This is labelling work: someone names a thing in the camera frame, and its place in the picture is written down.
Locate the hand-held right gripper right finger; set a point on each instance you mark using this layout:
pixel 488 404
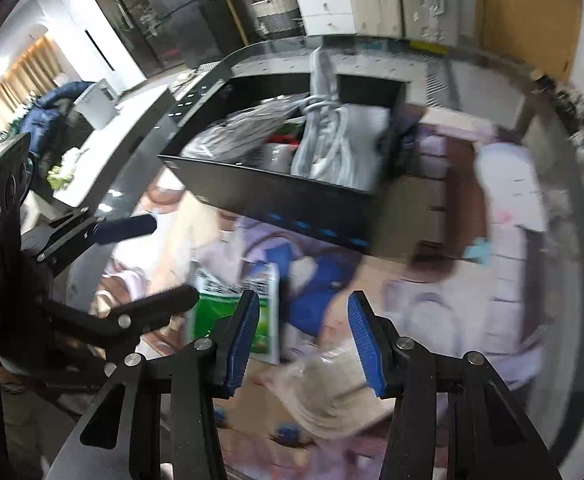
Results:
pixel 367 345

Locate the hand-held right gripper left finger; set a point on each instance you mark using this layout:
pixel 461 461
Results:
pixel 239 345

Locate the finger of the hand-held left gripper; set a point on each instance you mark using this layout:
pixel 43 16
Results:
pixel 161 302
pixel 121 228

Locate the green white packet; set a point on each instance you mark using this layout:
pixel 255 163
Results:
pixel 216 305

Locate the black storage box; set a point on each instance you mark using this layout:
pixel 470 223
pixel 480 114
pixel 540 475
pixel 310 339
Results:
pixel 282 200

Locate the clear plastic bag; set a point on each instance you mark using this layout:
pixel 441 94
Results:
pixel 242 130

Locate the red snack packet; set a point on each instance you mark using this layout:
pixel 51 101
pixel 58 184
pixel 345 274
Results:
pixel 284 136

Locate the printed desk mat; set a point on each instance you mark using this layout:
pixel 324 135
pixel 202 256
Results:
pixel 422 310

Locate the green white plush toy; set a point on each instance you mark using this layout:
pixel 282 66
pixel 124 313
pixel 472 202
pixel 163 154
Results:
pixel 64 170

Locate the blue puffer jacket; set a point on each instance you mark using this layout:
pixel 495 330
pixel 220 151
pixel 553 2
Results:
pixel 46 110

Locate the beige curtain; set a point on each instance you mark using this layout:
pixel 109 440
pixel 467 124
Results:
pixel 16 75

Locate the dark grey fridge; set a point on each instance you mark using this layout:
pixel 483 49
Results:
pixel 186 20

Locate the glass door cabinet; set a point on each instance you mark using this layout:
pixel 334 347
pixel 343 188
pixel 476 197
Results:
pixel 111 10

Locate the woven laundry basket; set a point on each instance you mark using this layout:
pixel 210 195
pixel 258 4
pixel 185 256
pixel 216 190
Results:
pixel 277 20

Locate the white dressing desk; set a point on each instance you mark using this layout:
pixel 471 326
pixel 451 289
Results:
pixel 322 5

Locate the wooden door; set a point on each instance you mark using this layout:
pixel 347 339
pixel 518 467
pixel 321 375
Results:
pixel 522 20

